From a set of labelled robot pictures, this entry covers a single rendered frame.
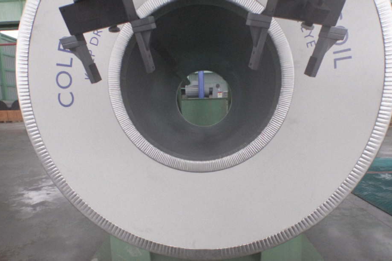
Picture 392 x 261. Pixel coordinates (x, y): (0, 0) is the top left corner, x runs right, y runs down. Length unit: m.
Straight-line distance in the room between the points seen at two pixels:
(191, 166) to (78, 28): 0.47
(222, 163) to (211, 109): 2.50
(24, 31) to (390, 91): 1.14
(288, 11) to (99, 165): 0.67
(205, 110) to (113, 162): 2.51
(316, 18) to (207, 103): 2.77
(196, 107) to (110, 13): 2.76
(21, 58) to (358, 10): 1.03
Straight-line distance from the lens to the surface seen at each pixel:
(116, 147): 0.74
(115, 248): 1.13
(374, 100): 0.84
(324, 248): 1.34
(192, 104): 3.17
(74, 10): 0.51
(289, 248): 1.10
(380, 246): 1.48
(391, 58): 0.87
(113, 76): 0.74
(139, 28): 0.47
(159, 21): 0.82
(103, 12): 0.48
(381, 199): 2.09
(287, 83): 0.72
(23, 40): 0.91
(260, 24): 0.47
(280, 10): 0.47
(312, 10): 0.45
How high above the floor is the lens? 0.69
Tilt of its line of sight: 6 degrees down
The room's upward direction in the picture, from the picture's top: 1 degrees counter-clockwise
